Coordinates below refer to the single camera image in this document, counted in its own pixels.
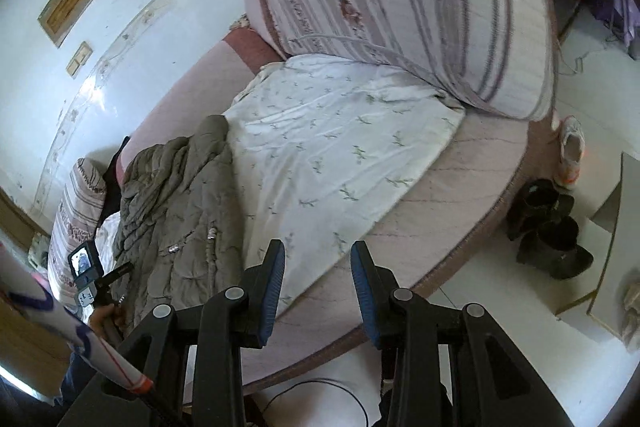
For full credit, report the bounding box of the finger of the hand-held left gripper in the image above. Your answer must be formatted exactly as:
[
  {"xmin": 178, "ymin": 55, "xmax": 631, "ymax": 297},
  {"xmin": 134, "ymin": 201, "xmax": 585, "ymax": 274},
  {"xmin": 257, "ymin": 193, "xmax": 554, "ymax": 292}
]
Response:
[{"xmin": 101, "ymin": 263, "xmax": 135, "ymax": 285}]

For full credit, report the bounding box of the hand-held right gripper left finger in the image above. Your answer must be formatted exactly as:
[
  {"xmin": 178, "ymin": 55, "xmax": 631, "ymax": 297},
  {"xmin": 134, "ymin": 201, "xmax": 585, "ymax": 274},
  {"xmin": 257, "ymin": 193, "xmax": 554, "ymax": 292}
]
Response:
[{"xmin": 57, "ymin": 239, "xmax": 286, "ymax": 427}]

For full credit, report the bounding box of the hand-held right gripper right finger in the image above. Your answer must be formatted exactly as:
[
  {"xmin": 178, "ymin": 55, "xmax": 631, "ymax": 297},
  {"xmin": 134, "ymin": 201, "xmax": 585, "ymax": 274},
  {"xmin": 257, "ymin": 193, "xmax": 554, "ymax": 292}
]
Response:
[{"xmin": 350, "ymin": 241, "xmax": 571, "ymax": 427}]

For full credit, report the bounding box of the olive quilted jacket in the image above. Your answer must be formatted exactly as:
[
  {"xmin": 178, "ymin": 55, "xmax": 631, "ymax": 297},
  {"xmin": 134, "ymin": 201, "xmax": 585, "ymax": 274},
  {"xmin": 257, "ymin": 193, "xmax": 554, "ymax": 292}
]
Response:
[{"xmin": 107, "ymin": 114, "xmax": 251, "ymax": 333}]

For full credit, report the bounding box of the person's left hand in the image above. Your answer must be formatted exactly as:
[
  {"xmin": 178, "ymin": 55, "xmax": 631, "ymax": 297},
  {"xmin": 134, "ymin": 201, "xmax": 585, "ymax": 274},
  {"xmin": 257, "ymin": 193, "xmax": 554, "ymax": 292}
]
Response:
[{"xmin": 89, "ymin": 304, "xmax": 126, "ymax": 349}]

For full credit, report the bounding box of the floral printed box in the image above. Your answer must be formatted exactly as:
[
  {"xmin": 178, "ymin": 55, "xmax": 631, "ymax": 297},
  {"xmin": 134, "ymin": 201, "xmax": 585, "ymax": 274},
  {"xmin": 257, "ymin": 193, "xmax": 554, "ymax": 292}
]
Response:
[{"xmin": 29, "ymin": 233, "xmax": 52, "ymax": 267}]

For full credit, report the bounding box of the striped floral pillow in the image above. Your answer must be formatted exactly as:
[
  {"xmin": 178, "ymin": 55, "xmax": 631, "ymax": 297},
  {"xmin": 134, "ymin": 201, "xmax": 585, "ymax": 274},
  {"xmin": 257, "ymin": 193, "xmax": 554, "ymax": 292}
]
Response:
[{"xmin": 47, "ymin": 157, "xmax": 108, "ymax": 303}]

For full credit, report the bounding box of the white printed tube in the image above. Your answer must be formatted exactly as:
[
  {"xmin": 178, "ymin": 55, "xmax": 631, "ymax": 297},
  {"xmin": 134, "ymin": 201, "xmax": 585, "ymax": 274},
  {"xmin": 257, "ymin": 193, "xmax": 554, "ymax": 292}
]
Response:
[{"xmin": 0, "ymin": 242, "xmax": 153, "ymax": 395}]

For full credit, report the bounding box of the black cloth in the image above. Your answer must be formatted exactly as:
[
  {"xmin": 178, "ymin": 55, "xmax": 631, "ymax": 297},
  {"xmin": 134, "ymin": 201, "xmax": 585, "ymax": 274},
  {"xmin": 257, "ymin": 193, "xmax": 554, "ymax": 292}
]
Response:
[{"xmin": 102, "ymin": 136, "xmax": 133, "ymax": 228}]

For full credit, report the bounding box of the pink round bed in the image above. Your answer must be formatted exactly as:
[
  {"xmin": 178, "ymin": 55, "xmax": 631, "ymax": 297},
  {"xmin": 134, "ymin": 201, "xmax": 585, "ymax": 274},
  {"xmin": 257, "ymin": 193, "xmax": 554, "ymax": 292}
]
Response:
[{"xmin": 120, "ymin": 47, "xmax": 533, "ymax": 408}]

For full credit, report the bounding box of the white leaf-print bed sheet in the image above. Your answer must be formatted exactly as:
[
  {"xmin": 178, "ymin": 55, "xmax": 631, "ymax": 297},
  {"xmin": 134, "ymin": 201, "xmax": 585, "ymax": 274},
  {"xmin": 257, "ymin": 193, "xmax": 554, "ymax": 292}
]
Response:
[{"xmin": 95, "ymin": 54, "xmax": 466, "ymax": 318}]

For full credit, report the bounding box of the dark boot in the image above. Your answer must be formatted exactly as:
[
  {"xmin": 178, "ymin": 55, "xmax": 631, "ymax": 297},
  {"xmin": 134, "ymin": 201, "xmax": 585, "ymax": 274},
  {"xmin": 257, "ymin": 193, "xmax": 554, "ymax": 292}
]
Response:
[
  {"xmin": 517, "ymin": 217, "xmax": 596, "ymax": 280},
  {"xmin": 505, "ymin": 179, "xmax": 576, "ymax": 243}
]

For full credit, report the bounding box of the white orange sneaker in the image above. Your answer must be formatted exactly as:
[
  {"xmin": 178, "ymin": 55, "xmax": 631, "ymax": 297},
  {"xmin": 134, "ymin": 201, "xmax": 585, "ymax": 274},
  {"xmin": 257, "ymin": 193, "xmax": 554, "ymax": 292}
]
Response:
[{"xmin": 552, "ymin": 114, "xmax": 587, "ymax": 188}]

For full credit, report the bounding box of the grey board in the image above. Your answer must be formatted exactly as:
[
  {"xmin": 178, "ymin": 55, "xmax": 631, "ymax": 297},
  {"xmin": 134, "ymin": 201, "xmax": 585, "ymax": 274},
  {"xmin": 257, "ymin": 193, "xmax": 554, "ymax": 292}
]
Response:
[{"xmin": 555, "ymin": 152, "xmax": 640, "ymax": 333}]

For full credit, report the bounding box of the light wooden framed picture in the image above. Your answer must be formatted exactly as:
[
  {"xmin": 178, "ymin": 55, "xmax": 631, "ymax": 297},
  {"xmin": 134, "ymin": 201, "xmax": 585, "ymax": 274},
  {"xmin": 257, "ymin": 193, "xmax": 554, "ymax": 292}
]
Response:
[{"xmin": 39, "ymin": 0, "xmax": 98, "ymax": 48}]

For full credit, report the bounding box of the purple cloth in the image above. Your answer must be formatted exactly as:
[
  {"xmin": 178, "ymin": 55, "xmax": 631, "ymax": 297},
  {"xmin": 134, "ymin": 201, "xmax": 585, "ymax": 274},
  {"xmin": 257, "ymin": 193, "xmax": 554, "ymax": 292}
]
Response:
[{"xmin": 590, "ymin": 0, "xmax": 640, "ymax": 58}]

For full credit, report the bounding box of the black floor cable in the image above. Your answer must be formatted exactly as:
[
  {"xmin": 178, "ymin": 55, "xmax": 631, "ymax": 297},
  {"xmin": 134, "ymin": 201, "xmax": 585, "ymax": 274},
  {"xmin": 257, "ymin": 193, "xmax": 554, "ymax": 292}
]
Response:
[{"xmin": 262, "ymin": 378, "xmax": 372, "ymax": 427}]

